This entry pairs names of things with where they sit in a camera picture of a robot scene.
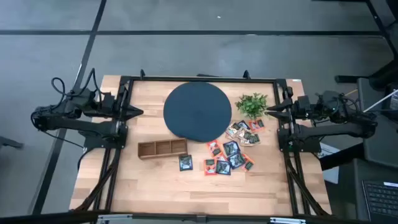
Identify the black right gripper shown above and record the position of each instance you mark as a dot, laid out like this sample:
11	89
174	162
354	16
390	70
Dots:
301	113

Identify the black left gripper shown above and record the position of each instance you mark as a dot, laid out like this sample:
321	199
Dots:
121	112

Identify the dark blue tea packet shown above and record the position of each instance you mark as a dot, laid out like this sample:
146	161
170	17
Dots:
223	168
237	160
185	162
231	148

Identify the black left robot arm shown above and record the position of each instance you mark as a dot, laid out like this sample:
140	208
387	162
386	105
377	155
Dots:
81	127

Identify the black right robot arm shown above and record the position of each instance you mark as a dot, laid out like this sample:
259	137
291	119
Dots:
335	129

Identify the green plant in white pot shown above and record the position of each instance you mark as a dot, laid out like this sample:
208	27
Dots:
252	106

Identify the wooden three-compartment tray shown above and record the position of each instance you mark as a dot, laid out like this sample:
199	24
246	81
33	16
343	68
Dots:
146	149

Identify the round dark blue placemat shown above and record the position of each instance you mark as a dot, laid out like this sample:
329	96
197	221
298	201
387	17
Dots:
197	112

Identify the black desk leg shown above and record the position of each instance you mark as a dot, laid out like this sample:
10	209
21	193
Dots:
342	157

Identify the white paper sheet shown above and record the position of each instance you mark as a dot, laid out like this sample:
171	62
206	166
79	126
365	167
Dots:
331	174

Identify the grey side desk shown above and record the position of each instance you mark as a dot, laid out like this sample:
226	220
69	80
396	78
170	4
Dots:
379	149

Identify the black box device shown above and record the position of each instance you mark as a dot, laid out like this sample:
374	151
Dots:
392	105

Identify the black chair foot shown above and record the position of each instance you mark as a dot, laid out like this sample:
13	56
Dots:
9	142

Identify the dark laptop keyboard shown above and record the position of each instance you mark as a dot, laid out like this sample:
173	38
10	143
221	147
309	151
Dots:
381	199

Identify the black crossbar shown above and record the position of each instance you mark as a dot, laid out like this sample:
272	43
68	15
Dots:
46	217

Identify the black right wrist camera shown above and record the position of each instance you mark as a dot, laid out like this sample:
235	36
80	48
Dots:
303	101

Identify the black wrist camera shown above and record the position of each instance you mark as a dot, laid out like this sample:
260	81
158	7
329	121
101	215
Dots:
109	100
303	101

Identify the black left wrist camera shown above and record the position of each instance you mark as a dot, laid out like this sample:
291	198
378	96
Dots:
109	100

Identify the black metal table frame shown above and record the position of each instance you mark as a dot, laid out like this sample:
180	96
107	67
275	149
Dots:
155	79

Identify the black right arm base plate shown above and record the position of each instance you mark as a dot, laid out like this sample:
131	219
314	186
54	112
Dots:
311	147

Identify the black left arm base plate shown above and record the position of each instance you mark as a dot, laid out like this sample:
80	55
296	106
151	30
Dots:
93	143

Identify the black furniture leg frame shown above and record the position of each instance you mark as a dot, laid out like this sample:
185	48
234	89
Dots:
351	78

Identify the silver metal bracket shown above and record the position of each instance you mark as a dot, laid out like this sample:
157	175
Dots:
115	217
287	221

